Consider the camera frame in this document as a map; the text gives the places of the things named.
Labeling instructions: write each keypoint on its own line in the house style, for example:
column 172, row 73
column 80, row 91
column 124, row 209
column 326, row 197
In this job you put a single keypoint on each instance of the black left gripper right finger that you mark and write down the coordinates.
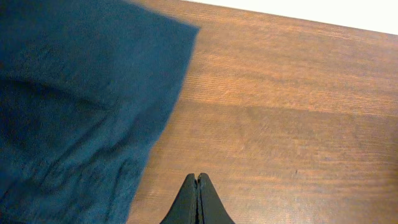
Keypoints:
column 210, row 207

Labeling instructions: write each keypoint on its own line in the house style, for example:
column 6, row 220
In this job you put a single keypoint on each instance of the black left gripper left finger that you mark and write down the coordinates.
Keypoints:
column 184, row 207

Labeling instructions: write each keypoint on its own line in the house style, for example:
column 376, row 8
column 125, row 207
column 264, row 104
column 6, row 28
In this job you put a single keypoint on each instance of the navy blue shorts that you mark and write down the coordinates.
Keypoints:
column 87, row 88

